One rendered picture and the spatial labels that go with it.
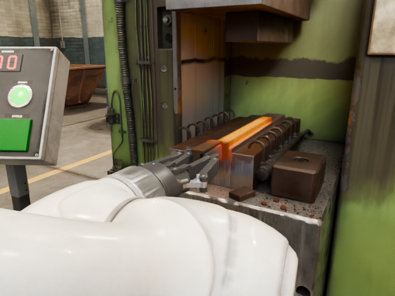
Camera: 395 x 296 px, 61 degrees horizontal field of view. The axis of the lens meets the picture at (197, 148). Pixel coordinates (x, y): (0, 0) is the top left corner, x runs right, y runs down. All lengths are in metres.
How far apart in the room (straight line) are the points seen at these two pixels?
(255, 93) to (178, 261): 0.96
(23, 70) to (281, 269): 0.78
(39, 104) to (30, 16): 9.34
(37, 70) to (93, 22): 8.46
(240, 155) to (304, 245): 0.20
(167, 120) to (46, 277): 0.76
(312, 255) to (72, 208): 0.44
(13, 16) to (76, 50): 1.60
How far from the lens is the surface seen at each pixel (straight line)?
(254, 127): 0.85
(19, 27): 9.96
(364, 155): 0.78
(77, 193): 0.37
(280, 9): 0.76
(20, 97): 0.89
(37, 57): 0.92
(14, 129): 0.86
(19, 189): 1.05
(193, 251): 0.24
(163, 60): 0.91
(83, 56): 9.67
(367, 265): 0.88
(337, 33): 1.09
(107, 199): 0.35
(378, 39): 0.73
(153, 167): 0.48
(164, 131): 0.93
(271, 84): 1.14
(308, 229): 0.63
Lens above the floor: 1.20
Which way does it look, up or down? 17 degrees down
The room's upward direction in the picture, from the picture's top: straight up
